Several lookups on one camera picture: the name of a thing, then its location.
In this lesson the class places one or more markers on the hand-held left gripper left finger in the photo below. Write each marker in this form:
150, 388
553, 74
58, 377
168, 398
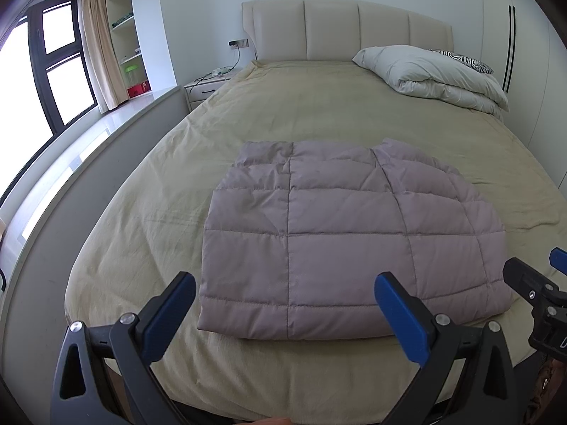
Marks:
168, 318

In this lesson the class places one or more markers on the zebra print pillow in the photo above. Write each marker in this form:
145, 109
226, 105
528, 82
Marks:
469, 63

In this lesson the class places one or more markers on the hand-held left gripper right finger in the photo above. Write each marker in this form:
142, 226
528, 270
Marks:
401, 316

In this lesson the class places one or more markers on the beige curtain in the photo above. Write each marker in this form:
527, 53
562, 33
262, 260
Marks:
99, 44

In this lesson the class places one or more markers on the white window ledge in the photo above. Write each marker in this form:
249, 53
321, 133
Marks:
66, 186

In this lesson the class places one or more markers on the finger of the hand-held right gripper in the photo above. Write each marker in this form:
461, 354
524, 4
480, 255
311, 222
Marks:
560, 260
525, 276

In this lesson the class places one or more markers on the wall socket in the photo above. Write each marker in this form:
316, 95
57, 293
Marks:
239, 43

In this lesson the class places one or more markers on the green lamp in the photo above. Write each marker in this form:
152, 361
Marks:
130, 71

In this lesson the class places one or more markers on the red box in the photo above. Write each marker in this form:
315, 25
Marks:
137, 89

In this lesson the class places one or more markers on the white nightstand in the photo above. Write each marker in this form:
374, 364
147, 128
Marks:
199, 93

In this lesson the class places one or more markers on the black framed window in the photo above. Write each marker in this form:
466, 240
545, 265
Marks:
62, 57

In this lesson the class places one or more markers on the bed with yellow sheet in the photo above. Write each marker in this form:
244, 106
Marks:
265, 106

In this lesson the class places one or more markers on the beige padded headboard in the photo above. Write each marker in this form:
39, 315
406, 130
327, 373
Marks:
332, 31

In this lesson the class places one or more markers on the mauve puffer jacket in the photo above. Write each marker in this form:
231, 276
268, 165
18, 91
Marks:
332, 239

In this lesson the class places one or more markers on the white wall shelf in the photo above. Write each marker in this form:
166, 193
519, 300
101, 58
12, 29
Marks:
126, 4

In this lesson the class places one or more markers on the white folded duvet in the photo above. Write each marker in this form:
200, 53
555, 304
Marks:
421, 71

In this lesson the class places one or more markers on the white wardrobe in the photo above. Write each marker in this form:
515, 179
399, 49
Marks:
531, 53

